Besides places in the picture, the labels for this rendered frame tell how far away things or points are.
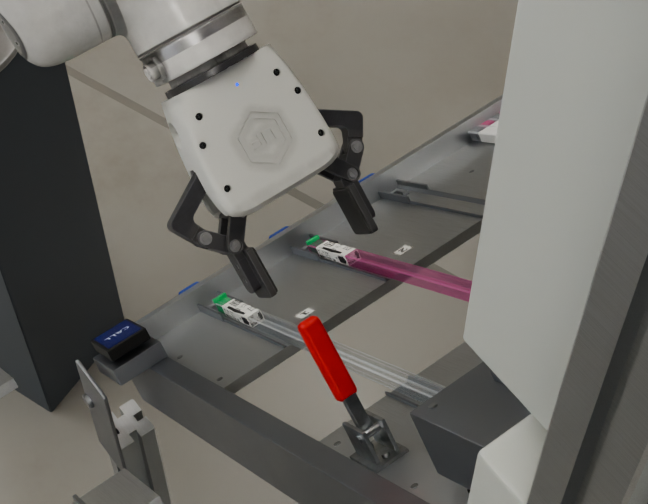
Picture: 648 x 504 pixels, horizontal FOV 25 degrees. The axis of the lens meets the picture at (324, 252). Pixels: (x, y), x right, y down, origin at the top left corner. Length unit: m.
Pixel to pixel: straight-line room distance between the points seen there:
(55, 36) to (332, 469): 0.35
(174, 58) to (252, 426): 0.28
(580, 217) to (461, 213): 0.86
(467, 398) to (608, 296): 0.45
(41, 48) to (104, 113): 1.46
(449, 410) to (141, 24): 0.35
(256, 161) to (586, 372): 0.58
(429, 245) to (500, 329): 0.72
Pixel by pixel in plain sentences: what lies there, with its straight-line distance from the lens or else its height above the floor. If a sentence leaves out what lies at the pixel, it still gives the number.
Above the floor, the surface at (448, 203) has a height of 0.80.
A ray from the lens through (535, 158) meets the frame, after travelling 0.48.
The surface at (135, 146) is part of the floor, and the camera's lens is 2.43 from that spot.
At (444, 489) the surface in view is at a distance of 0.93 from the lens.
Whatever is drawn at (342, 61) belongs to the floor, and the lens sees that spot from 2.52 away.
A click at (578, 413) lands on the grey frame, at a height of 1.48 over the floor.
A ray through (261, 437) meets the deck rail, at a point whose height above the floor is 0.95.
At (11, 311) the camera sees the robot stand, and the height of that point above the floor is 0.29.
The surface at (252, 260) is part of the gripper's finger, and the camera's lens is 1.04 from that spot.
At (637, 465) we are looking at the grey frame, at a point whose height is 1.49.
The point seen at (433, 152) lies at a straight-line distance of 1.50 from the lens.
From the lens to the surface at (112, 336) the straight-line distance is 1.31.
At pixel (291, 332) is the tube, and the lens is 1.22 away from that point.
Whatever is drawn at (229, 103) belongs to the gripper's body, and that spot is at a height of 1.12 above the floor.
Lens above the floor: 1.93
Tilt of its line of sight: 57 degrees down
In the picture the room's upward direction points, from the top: straight up
